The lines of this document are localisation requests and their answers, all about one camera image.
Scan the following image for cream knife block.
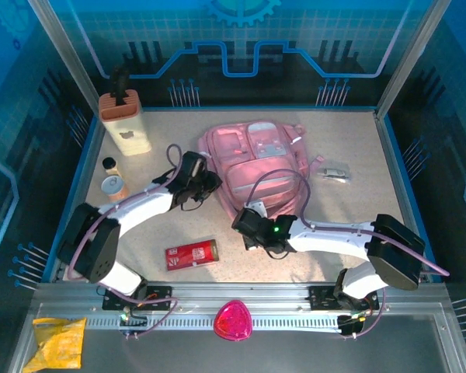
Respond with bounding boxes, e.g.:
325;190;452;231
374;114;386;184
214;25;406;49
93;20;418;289
97;88;152;158

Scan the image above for small bottle black cap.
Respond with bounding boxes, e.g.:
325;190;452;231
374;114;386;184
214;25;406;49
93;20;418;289
102;156;120;176

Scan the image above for clear plastic supplies bag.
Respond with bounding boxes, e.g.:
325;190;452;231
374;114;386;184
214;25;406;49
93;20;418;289
309;154;353;184

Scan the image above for slotted grey cable duct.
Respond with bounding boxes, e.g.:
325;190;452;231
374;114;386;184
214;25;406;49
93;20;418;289
84;315;345;330

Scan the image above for pink backpack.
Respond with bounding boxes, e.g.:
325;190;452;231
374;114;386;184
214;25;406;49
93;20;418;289
196;120;310;230

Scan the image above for red snack packet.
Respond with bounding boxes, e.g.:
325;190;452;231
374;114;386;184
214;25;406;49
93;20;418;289
164;239;221;273

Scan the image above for black knife handle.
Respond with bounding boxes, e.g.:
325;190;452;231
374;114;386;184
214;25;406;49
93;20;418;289
111;64;131;106

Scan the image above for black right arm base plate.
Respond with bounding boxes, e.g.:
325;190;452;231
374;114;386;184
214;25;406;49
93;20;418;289
308;286;381;312

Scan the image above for pink triangular button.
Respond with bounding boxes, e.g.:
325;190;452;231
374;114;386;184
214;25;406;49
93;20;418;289
212;299;253;343

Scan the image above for aluminium front beam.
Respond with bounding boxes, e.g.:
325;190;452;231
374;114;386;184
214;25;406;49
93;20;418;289
33;282;450;312

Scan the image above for yellow snack bag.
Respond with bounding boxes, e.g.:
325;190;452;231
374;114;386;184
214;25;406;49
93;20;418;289
22;316;87;373

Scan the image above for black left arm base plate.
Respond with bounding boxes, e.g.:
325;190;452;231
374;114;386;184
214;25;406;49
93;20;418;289
102;286;172;312

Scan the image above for aluminium frame post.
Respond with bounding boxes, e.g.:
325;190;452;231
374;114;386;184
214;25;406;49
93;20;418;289
374;0;454;120
26;0;106;121

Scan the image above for copper tin can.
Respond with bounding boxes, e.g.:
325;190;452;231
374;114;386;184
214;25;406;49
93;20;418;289
100;175;129;203

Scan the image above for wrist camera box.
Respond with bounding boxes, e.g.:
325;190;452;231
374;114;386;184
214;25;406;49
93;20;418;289
180;151;207;182
247;198;268;217

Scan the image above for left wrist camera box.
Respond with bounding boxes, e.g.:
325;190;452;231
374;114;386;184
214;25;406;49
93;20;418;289
180;151;207;182

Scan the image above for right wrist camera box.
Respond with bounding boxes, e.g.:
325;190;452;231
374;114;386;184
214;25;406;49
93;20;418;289
247;198;268;217

